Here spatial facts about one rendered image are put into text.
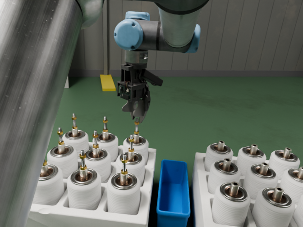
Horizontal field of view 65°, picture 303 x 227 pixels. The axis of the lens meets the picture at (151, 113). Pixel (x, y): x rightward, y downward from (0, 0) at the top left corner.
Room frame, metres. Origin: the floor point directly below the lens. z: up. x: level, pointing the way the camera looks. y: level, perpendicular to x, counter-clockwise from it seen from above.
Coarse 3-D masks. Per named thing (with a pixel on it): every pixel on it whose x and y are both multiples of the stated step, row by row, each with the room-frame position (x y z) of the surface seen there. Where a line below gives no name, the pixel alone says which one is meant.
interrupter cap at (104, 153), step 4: (100, 148) 0.71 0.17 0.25; (88, 152) 0.69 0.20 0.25; (92, 152) 0.69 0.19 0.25; (100, 152) 0.69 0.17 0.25; (104, 152) 0.69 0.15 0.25; (88, 156) 0.66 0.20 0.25; (92, 156) 0.67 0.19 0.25; (100, 156) 0.67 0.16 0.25; (104, 156) 0.67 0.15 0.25; (92, 160) 0.64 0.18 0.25; (96, 160) 0.64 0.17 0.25; (100, 160) 0.65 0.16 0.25
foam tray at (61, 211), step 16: (80, 160) 0.74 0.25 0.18; (144, 176) 0.72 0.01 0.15; (64, 192) 0.57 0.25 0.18; (144, 192) 0.59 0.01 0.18; (32, 208) 0.50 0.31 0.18; (48, 208) 0.50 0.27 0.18; (64, 208) 0.51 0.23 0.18; (144, 208) 0.53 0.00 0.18; (32, 224) 0.49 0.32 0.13; (48, 224) 0.49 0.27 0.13; (64, 224) 0.49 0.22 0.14; (80, 224) 0.48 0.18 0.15; (96, 224) 0.48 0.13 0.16; (112, 224) 0.48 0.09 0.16; (128, 224) 0.47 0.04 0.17; (144, 224) 0.47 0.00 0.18
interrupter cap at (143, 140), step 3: (141, 138) 0.81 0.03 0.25; (144, 138) 0.81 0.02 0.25; (126, 141) 0.77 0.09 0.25; (129, 141) 0.78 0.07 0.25; (141, 141) 0.78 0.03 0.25; (144, 141) 0.78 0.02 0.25; (129, 144) 0.76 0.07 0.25; (135, 144) 0.76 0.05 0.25; (138, 144) 0.76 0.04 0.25; (141, 144) 0.76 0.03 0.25
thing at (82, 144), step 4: (64, 136) 0.79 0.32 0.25; (84, 136) 0.80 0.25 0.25; (64, 140) 0.77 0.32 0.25; (68, 140) 0.76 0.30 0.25; (72, 140) 0.76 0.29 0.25; (76, 140) 0.77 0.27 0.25; (80, 140) 0.77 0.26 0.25; (84, 140) 0.78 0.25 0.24; (68, 144) 0.76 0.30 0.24; (72, 144) 0.76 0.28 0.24; (76, 144) 0.76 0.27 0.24; (80, 144) 0.77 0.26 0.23; (84, 144) 0.78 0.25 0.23; (88, 144) 0.81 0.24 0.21; (76, 148) 0.76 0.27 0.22; (80, 148) 0.77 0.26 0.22; (84, 148) 0.78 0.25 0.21; (88, 148) 0.81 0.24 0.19; (80, 152) 0.77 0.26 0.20; (84, 152) 0.78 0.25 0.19
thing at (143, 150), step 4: (124, 140) 0.80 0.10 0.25; (124, 144) 0.77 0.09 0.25; (128, 144) 0.76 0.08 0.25; (144, 144) 0.77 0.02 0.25; (148, 144) 0.79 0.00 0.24; (124, 148) 0.76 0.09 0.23; (128, 148) 0.75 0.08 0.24; (136, 148) 0.74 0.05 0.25; (140, 148) 0.75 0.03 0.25; (144, 148) 0.76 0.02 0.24; (140, 152) 0.75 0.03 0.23; (144, 152) 0.76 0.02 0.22; (144, 156) 0.76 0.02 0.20
